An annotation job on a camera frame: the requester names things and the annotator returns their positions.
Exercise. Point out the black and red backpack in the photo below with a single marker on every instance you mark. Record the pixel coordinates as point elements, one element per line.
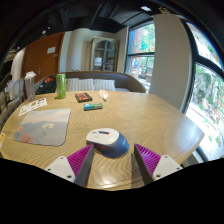
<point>47,86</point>

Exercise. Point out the clear plastic shaker bottle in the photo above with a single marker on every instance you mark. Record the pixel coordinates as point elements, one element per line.
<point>30,88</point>

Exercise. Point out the small green and blue pack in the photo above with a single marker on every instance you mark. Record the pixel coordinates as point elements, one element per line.
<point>93,106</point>

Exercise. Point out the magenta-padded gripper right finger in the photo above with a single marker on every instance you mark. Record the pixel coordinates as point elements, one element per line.
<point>150,161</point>

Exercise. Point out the grey floral mouse pad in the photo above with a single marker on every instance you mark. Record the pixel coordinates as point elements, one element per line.
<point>43,126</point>

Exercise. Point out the white and blue computer mouse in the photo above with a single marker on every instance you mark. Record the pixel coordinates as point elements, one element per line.
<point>108,142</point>

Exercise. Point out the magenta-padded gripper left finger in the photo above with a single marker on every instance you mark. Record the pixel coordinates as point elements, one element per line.
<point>80,161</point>

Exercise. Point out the white sticker sheet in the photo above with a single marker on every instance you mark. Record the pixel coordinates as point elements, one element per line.
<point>32,106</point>

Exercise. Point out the white door sign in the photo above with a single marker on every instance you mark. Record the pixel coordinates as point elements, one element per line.
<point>51,50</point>

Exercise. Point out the white plastic tube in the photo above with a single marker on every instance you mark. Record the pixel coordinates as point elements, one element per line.
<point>103,95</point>

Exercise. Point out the arched glass-door cabinet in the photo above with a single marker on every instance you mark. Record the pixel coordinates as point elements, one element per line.
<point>104,53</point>

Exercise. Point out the green drink can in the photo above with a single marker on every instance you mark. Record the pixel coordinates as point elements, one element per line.
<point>61,86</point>

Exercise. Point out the striped cushion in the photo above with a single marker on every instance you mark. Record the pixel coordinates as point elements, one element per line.
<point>86,85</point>
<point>105,85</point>
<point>72,84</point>

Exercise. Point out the ceiling light panel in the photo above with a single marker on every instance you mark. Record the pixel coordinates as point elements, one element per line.
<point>145,8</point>

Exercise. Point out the brown wooden door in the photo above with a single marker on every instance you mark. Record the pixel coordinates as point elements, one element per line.
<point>40,63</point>

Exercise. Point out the brown curved sofa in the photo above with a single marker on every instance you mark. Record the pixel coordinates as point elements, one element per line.
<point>126,81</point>

